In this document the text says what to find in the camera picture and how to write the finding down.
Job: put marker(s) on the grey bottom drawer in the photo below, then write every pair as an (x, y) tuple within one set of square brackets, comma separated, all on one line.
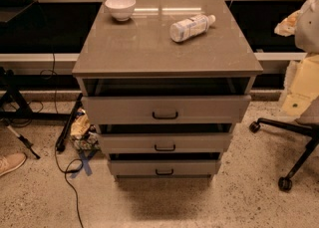
[(164, 168)]

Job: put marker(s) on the grey office chair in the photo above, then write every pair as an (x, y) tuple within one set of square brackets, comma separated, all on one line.
[(307, 125)]

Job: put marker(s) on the white plastic bottle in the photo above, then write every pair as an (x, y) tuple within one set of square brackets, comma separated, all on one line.
[(191, 27)]

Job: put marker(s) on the black tripod stand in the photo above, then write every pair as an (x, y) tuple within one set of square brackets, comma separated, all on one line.
[(14, 107)]

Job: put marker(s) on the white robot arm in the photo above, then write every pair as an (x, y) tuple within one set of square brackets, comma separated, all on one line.
[(303, 85)]

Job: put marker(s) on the grey top drawer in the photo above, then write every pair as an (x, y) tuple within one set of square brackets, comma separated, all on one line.
[(156, 110)]

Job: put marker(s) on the tan shoe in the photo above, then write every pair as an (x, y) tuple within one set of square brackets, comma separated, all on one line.
[(11, 162)]

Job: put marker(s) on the grey drawer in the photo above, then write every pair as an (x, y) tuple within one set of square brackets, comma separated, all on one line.
[(156, 110), (164, 143), (164, 168)]

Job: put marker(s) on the snack packages on floor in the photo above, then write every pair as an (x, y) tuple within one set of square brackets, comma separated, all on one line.
[(83, 134)]

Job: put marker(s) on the black leaning bar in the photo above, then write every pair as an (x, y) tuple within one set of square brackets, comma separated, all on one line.
[(60, 145)]

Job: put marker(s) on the grey middle drawer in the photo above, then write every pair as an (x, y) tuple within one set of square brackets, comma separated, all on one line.
[(164, 143)]

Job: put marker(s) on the blue tape cross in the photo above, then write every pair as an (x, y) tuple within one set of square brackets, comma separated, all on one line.
[(85, 156)]

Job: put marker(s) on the grey drawer cabinet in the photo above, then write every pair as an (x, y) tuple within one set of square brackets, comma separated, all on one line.
[(138, 58)]

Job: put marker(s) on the white ceramic bowl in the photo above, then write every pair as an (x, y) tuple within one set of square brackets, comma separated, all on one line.
[(121, 10)]

